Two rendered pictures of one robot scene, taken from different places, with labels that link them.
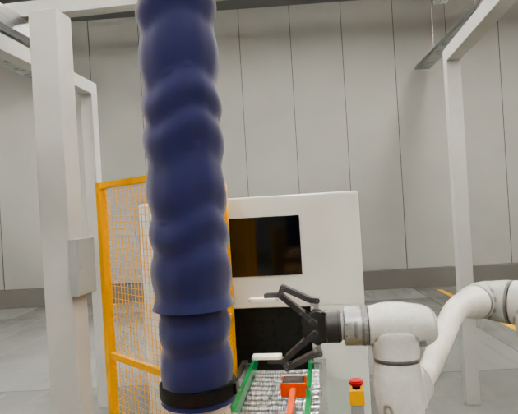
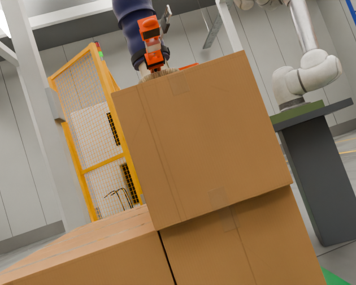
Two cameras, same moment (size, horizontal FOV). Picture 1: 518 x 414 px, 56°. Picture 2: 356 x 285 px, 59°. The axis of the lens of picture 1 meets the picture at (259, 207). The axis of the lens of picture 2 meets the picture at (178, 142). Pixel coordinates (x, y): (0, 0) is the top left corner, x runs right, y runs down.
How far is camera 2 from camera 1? 1.35 m
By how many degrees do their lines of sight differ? 12
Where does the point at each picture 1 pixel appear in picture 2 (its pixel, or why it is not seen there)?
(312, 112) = not seen: hidden behind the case
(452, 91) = (226, 18)
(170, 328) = (130, 22)
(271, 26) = (115, 43)
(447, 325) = not seen: outside the picture
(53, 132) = (21, 33)
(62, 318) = (51, 134)
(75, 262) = (51, 99)
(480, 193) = not seen: hidden behind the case
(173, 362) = (135, 37)
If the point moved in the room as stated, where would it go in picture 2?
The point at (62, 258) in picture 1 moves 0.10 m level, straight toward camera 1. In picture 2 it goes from (43, 100) to (44, 96)
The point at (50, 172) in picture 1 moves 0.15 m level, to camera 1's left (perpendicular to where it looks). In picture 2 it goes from (25, 55) to (8, 59)
